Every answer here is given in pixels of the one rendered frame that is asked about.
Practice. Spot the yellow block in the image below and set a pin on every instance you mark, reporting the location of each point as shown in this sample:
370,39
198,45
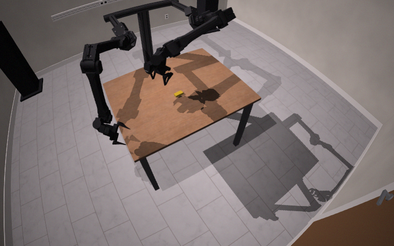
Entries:
178,93

